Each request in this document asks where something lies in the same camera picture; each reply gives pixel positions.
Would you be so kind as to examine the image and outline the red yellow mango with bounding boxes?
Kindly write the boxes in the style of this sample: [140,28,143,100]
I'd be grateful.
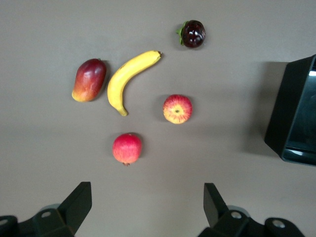
[71,58,107,103]

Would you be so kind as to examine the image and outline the red yellow apple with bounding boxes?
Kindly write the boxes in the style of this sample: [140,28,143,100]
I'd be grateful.
[162,94,193,124]

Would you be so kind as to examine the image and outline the yellow banana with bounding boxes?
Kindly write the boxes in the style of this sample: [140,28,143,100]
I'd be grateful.
[107,50,163,117]

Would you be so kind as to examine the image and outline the black plastic box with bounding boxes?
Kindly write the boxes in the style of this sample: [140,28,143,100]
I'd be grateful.
[264,54,316,166]

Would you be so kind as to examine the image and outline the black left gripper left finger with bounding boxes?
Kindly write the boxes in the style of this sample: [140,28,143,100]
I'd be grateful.
[0,182,93,237]

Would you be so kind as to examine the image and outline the dark purple mangosteen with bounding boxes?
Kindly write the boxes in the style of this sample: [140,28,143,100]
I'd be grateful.
[175,20,206,49]

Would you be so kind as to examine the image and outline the red pomegranate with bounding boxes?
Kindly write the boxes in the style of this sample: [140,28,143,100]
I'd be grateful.
[112,132,143,167]

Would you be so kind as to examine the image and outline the brown table mat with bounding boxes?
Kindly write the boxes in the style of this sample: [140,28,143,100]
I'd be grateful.
[0,0,316,237]

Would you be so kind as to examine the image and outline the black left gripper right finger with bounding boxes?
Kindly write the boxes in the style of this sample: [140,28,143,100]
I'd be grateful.
[197,182,307,237]

